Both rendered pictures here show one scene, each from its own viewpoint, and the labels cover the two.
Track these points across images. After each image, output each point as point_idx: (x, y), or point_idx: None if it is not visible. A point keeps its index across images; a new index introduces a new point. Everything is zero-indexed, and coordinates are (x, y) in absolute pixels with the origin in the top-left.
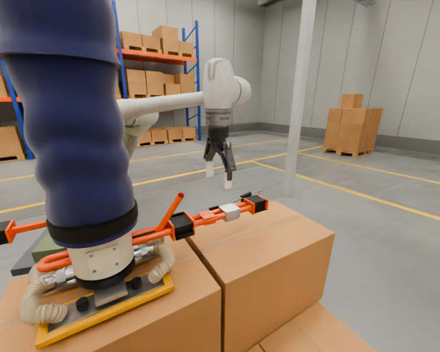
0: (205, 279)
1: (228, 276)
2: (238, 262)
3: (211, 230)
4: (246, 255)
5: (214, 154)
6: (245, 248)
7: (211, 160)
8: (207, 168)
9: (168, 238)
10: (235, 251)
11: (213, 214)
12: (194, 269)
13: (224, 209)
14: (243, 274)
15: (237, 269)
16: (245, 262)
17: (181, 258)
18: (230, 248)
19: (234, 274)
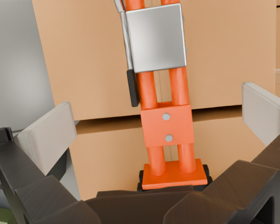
0: (246, 129)
1: (262, 87)
2: (239, 51)
3: (100, 59)
4: (226, 21)
5: (35, 165)
6: (205, 10)
7: (18, 141)
8: (57, 160)
9: (95, 161)
10: (202, 41)
11: (180, 110)
12: (212, 139)
13: (167, 64)
14: (273, 57)
15: (256, 62)
16: (245, 35)
17: (173, 152)
18: (188, 47)
19: (264, 75)
